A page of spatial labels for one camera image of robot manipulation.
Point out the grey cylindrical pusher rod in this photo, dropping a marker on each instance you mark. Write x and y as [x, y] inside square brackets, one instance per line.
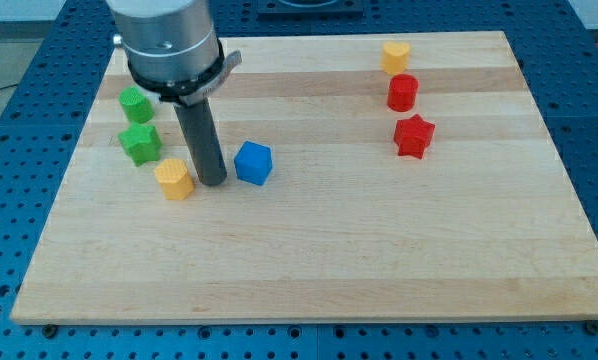
[198, 128]

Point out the yellow hexagon block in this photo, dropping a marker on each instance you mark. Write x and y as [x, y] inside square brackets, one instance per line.
[174, 179]

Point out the red star block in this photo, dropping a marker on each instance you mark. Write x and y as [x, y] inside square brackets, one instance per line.
[413, 136]

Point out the green cylinder block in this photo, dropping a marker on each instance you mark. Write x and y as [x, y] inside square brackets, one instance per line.
[135, 105]

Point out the blue cube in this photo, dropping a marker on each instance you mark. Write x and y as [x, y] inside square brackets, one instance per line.
[253, 163]

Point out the yellow heart block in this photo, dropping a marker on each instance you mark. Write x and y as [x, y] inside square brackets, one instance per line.
[395, 57]

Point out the wooden board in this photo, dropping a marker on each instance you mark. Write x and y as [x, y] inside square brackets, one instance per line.
[486, 226]

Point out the red cylinder block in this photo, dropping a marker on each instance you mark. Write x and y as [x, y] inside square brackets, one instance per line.
[402, 92]

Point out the green star block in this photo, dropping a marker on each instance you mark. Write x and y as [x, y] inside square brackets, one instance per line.
[141, 143]

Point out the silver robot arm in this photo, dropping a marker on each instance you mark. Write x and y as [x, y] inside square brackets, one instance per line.
[173, 52]

